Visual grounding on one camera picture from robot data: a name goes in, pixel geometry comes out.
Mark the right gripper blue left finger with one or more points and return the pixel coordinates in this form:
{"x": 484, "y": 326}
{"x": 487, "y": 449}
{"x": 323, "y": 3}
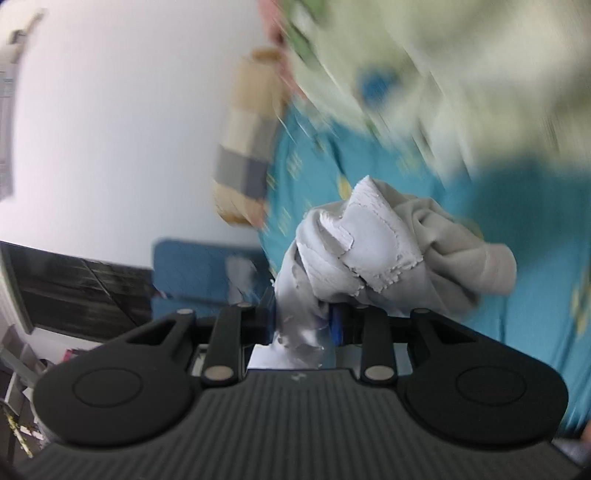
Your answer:
{"x": 236, "y": 330}

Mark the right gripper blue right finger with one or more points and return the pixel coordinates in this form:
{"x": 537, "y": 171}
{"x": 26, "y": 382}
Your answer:
{"x": 370, "y": 329}

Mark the white polo shirt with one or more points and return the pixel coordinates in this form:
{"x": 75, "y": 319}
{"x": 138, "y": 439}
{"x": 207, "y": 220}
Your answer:
{"x": 384, "y": 249}

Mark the blue covered chair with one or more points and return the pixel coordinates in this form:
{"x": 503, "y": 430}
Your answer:
{"x": 204, "y": 278}

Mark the teal patterned bed sheet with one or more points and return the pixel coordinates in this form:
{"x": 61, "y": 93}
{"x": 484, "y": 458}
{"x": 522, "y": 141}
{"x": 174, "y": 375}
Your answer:
{"x": 543, "y": 217}

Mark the plaid beige grey pillow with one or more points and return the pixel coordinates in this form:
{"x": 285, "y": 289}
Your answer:
{"x": 248, "y": 141}

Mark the green plush blanket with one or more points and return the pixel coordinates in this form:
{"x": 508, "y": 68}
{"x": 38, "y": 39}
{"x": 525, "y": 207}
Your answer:
{"x": 475, "y": 85}

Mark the pink blanket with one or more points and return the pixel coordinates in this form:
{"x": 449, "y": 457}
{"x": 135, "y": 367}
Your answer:
{"x": 271, "y": 13}

